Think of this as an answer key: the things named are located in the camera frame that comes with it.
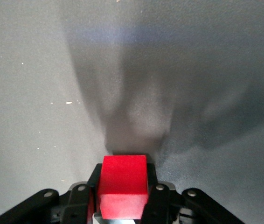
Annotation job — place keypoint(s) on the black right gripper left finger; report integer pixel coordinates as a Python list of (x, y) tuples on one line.
[(76, 205)]

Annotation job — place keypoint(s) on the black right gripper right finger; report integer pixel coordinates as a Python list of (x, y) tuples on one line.
[(162, 205)]

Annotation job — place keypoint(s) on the red cube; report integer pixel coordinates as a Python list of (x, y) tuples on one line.
[(122, 177)]

